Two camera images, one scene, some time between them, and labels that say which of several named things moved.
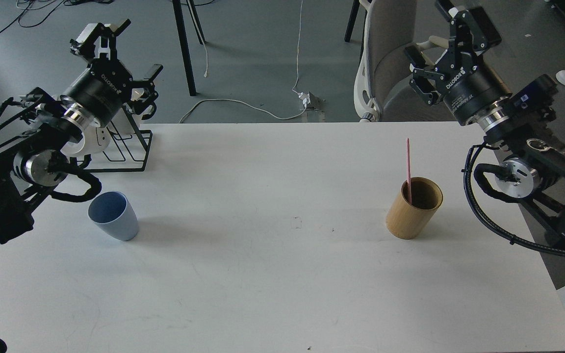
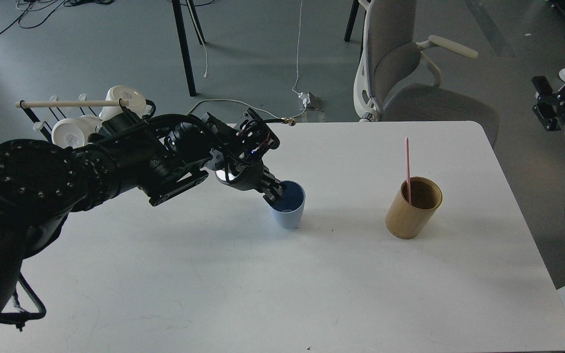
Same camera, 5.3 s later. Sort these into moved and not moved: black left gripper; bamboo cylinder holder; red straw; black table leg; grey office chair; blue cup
Moved: black left gripper; blue cup
Not moved: black table leg; red straw; bamboo cylinder holder; grey office chair
